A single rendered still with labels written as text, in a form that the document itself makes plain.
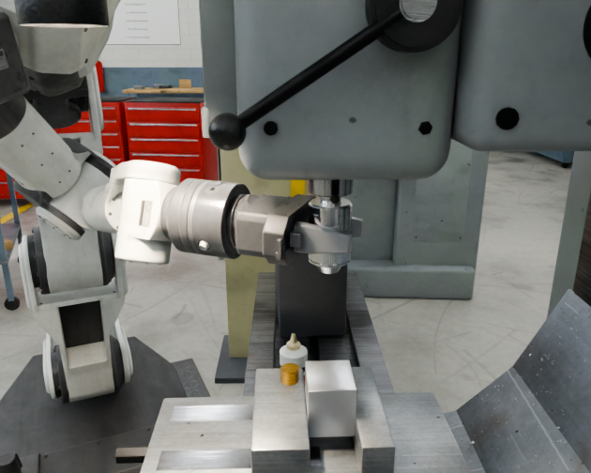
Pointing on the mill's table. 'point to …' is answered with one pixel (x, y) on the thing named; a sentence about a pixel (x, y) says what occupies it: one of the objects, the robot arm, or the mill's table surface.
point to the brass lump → (289, 373)
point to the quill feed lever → (226, 124)
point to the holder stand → (310, 299)
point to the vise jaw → (280, 425)
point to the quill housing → (340, 96)
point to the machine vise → (232, 407)
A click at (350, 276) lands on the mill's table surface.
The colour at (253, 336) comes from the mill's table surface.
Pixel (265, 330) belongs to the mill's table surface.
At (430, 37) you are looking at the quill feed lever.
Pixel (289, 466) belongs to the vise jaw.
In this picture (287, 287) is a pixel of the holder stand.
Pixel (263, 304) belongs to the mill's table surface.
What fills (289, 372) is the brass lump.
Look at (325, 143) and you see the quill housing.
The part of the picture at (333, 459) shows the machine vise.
